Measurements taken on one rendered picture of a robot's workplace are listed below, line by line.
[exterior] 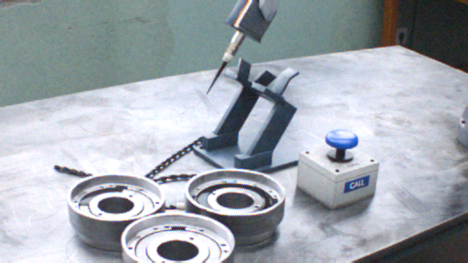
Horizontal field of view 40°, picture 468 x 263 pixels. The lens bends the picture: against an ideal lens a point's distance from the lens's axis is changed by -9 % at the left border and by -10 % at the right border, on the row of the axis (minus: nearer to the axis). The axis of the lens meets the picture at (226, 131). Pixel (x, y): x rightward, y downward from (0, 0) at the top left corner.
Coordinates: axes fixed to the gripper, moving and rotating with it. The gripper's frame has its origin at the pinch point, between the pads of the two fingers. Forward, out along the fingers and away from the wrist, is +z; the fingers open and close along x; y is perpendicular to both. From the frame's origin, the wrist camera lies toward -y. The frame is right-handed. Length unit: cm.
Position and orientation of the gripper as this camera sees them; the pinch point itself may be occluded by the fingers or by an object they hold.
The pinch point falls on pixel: (254, 8)
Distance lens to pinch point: 84.1
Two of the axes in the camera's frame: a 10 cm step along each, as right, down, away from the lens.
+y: 8.2, -1.9, 5.4
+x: -5.7, -3.3, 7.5
